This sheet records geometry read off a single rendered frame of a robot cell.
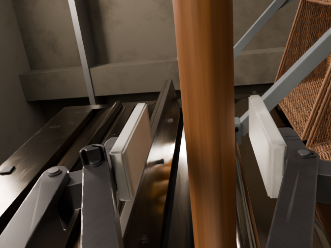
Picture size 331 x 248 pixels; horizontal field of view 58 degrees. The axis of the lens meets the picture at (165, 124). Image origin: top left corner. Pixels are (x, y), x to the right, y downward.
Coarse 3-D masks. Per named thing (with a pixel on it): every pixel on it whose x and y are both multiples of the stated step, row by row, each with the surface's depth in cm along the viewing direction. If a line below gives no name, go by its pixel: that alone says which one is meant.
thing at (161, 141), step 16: (176, 96) 170; (160, 112) 125; (176, 112) 159; (160, 128) 116; (176, 128) 150; (160, 144) 111; (144, 176) 86; (160, 176) 102; (144, 192) 83; (160, 192) 98; (128, 208) 72; (144, 208) 80; (160, 208) 95; (128, 224) 68; (144, 224) 78; (160, 224) 91; (128, 240) 66
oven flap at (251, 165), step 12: (240, 108) 157; (252, 156) 115; (252, 168) 109; (252, 180) 103; (252, 192) 98; (264, 192) 95; (252, 204) 93; (264, 204) 91; (264, 216) 87; (264, 228) 83; (264, 240) 80; (324, 240) 69
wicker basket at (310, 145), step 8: (328, 88) 100; (328, 96) 101; (328, 104) 102; (320, 112) 103; (328, 112) 103; (320, 120) 104; (328, 120) 104; (312, 128) 106; (320, 128) 106; (328, 128) 105; (312, 136) 107; (320, 136) 107; (328, 136) 106; (312, 144) 108; (320, 144) 108; (320, 152) 104; (328, 152) 102; (328, 160) 98
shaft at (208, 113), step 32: (192, 0) 14; (224, 0) 14; (192, 32) 14; (224, 32) 15; (192, 64) 15; (224, 64) 15; (192, 96) 16; (224, 96) 16; (192, 128) 17; (224, 128) 16; (192, 160) 18; (224, 160) 17; (192, 192) 19; (224, 192) 18; (224, 224) 19
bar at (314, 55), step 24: (288, 0) 89; (264, 24) 91; (240, 48) 95; (312, 48) 48; (288, 72) 50; (264, 96) 53; (240, 120) 55; (240, 144) 56; (240, 168) 43; (240, 192) 38; (240, 216) 34; (240, 240) 31
